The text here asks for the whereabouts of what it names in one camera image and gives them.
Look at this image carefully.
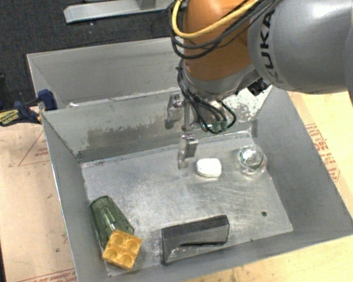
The grey metal bin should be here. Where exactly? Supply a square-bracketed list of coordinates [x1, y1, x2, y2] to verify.
[26, 5, 353, 282]

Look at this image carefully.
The yellow four-cup toy block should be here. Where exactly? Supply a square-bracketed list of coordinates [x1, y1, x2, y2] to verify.
[97, 225, 148, 275]

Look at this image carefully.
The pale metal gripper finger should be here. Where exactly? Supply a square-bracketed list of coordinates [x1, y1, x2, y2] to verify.
[159, 91, 189, 131]
[172, 131, 204, 171]

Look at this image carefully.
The brown cardboard board, red print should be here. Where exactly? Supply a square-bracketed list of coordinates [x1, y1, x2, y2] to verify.
[0, 53, 353, 282]

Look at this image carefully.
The white rounded block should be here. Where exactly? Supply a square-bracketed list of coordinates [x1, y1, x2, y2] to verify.
[194, 155, 225, 182]

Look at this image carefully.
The black cylinder on white bracket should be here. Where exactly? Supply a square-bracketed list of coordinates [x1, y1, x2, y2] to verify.
[233, 75, 272, 100]

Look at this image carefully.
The clear round glass thing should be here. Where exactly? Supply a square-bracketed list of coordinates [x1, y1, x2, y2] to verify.
[235, 142, 270, 178]

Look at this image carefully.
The dark green flat block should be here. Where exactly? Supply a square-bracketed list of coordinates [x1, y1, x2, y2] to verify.
[156, 213, 235, 266]

